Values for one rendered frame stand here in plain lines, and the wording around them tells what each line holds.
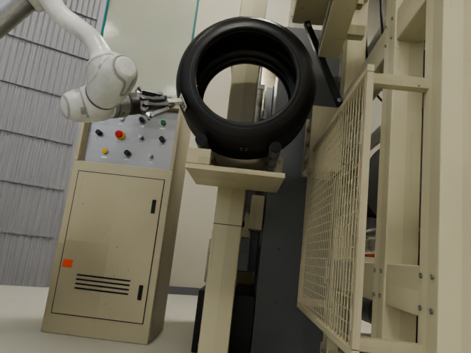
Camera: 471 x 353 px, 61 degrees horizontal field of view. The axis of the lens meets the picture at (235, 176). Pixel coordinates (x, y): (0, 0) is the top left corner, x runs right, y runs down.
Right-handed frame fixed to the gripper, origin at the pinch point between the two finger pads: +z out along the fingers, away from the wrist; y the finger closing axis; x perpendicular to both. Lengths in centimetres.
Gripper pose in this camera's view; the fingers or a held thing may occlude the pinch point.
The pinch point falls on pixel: (173, 101)
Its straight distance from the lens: 153.6
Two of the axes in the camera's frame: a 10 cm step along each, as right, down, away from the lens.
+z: 6.8, -1.6, 7.1
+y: 4.0, 9.0, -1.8
